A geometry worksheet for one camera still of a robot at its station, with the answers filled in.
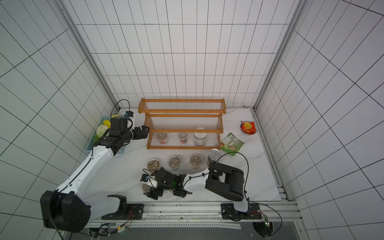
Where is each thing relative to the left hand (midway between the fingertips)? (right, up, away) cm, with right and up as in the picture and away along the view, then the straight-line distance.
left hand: (140, 131), depth 83 cm
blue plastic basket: (-34, -8, +9) cm, 37 cm away
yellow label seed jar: (+7, -19, +1) cm, 20 cm away
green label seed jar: (+20, -18, +1) cm, 27 cm away
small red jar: (+10, -5, +12) cm, 16 cm away
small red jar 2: (+24, -4, +10) cm, 26 cm away
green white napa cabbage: (-30, +1, +12) cm, 32 cm away
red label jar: (+32, -18, +2) cm, 36 cm away
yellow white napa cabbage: (-31, +5, +20) cm, 37 cm away
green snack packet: (+56, -10, +15) cm, 59 cm away
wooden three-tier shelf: (+21, +4, +19) cm, 28 cm away
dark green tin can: (+42, -13, -1) cm, 44 cm away
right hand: (+4, -29, -6) cm, 30 cm away
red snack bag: (+69, +1, +18) cm, 71 cm away
